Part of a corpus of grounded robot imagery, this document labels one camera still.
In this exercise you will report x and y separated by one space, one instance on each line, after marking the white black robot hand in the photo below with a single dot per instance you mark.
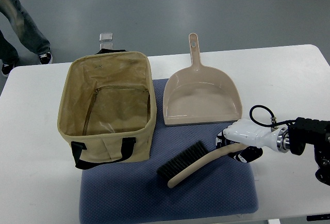
255 137

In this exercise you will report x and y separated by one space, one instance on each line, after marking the pink hand broom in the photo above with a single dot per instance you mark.
191 160

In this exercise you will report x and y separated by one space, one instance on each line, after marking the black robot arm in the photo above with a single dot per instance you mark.
300 132

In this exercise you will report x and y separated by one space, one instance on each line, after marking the yellow fabric bag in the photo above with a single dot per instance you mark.
107 112

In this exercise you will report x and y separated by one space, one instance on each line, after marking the pink dustpan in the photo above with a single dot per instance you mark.
200 94

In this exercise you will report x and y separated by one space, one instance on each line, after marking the black table control panel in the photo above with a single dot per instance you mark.
318 217

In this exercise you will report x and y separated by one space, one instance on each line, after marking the blue cushion mat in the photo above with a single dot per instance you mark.
135 193

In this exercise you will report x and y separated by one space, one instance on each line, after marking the clear plastic floor piece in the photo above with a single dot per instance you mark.
105 40

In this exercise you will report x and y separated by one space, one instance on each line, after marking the person in grey sweater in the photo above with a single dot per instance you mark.
27 33

